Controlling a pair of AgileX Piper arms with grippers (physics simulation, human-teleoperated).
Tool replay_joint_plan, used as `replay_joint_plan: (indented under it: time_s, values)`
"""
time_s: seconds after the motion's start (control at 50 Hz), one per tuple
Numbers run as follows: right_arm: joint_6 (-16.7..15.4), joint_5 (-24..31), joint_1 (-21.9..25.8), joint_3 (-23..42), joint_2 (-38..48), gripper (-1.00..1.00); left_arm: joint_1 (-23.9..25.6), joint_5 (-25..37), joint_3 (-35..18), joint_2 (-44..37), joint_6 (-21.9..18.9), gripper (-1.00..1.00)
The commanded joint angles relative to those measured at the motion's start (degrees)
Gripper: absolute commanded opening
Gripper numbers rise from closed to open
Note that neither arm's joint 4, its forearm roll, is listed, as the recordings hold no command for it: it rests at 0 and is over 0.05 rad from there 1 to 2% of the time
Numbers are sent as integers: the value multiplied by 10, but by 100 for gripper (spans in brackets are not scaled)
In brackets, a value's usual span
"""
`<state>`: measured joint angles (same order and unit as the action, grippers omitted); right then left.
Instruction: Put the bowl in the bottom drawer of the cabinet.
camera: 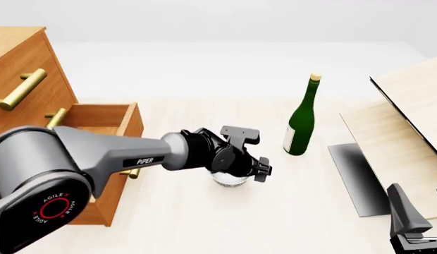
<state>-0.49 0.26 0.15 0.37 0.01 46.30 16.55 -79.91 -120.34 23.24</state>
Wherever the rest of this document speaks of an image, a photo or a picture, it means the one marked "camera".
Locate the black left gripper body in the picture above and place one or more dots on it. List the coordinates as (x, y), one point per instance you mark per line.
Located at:
(263, 169)

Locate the grey and black left robot arm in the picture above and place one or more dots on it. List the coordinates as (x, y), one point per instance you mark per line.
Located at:
(81, 153)

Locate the pale wooden rack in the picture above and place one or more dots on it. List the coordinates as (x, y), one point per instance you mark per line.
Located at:
(391, 137)

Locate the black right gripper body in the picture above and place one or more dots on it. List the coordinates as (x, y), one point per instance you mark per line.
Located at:
(419, 243)

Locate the closed wooden drawer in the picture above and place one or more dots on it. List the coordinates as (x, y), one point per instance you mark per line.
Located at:
(21, 58)
(35, 116)

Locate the open wooden drawer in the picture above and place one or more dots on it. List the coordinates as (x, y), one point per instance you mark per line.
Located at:
(132, 121)

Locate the green wine bottle with cork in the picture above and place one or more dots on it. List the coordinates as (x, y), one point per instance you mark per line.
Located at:
(300, 124)

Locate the wooden cabinet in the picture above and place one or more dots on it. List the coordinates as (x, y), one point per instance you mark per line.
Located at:
(28, 53)

